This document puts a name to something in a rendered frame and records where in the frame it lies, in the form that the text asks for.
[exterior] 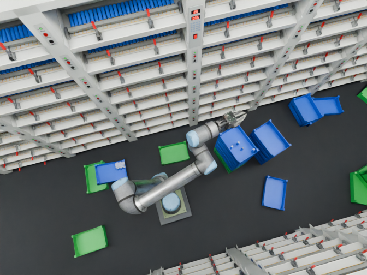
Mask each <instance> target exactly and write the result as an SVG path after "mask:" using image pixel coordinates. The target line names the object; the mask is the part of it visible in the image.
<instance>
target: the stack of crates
mask: <svg viewBox="0 0 367 275"><path fill-rule="evenodd" d="M271 121H272V120H269V121H268V122H267V123H264V124H263V125H261V126H260V127H258V128H257V129H254V130H253V131H252V133H251V134H250V136H249V139H250V140H251V141H252V143H253V144H254V145H255V147H256V148H257V149H259V151H258V152H257V153H256V154H255V155H254V157H255V158H256V159H257V160H258V162H259V163H260V165H262V164H264V163H265V162H267V161H268V160H270V159H271V158H273V157H274V156H276V155H278V154H279V153H281V152H282V151H284V150H285V149H287V148H288V147H289V146H291V144H289V143H288V142H287V141H286V139H285V138H284V137H283V136H282V135H281V133H280V132H279V131H278V130H277V129H276V127H275V126H274V125H273V124H272V122H271Z"/></svg>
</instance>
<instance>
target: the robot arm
mask: <svg viewBox="0 0 367 275"><path fill-rule="evenodd" d="M243 114H245V112H241V110H239V111H237V112H235V113H232V111H229V112H227V113H225V114H223V116H222V118H221V120H219V121H218V120H217V121H214V122H213V121H211V122H208V123H205V124H204V125H202V126H200V127H198V128H196V129H193V130H191V131H189V132H188V133H187V134H186V138H187V141H188V148H189V149H190V151H191V152H193V154H194V156H195V158H196V161H195V162H193V163H192V164H191V165H189V166H187V167H186V168H184V169H182V170H181V171H179V172H177V173H176V174H174V175H172V176H171V177H169V178H168V176H167V174H166V173H164V172H162V173H159V174H156V175H155V176H153V178H152V179H149V180H128V178H127V177H123V178H121V179H119V180H117V181H116V182H114V183H113V184H112V185H111V187H112V189H113V192H114V194H115V197H116V200H117V202H118V204H119V206H120V208H121V209H122V210H123V211H125V212H127V213H130V214H141V213H143V212H145V211H146V209H147V207H149V206H150V205H152V204H154V203H155V202H157V201H158V200H161V202H162V208H163V210H164V212H165V213H167V214H176V213H177V212H178V211H179V210H180V208H181V199H180V198H179V197H178V195H177V194H176V192H175V190H177V189H179V188H180V187H182V186H184V185H185V184H187V183H188V182H190V181H192V180H194V179H195V178H197V177H199V176H200V175H203V174H205V175H207V174H209V173H211V172H212V171H214V170H215V169H216V168H217V164H216V162H215V160H214V158H213V157H212V155H211V153H210V152H209V150H208V148H207V146H206V145H205V142H206V141H208V140H210V139H212V138H214V137H216V136H218V135H219V133H220V132H221V131H223V132H224V131H226V130H227V129H230V128H232V129H233V128H236V127H238V126H239V124H240V123H241V122H242V121H243V120H244V119H245V117H246V115H247V114H245V115H243ZM240 115H243V116H242V117H240V118H238V119H237V118H236V117H239V116H240Z"/></svg>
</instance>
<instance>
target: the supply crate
mask: <svg viewBox="0 0 367 275"><path fill-rule="evenodd" d="M218 137H219V138H220V140H221V141H222V143H223V144H224V145H225V147H226V149H227V150H228V151H229V153H230V154H231V155H232V157H233V158H234V160H235V161H236V163H237V164H240V163H242V162H243V161H244V160H246V159H248V158H249V157H251V156H253V155H254V154H256V153H257V152H258V151H259V149H257V148H256V147H255V145H254V144H253V143H252V141H251V140H250V139H249V137H248V136H247V135H246V133H245V132H244V131H243V129H242V128H241V126H238V127H236V128H233V129H232V128H230V129H227V130H226V131H224V132H222V133H219V135H218ZM238 141H240V143H239V144H238V145H236V144H237V142H238ZM231 145H233V148H232V149H230V147H231ZM242 147H244V149H243V150H242V151H241V150H240V149H241V148H242ZM253 148H254V149H255V150H254V151H253V152H251V150H252V149H253Z"/></svg>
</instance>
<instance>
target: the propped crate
mask: <svg viewBox="0 0 367 275"><path fill-rule="evenodd" d="M124 161H125V160H121V161H117V162H118V163H119V162H124ZM117 162H111V163H105V164H98V165H97V164H95V165H94V166H95V171H96V179H97V185H101V184H106V183H111V182H116V181H117V180H119V179H121V178H123V177H128V176H127V171H126V166H125V169H122V170H121V169H119V170H116V168H115V163H117Z"/></svg>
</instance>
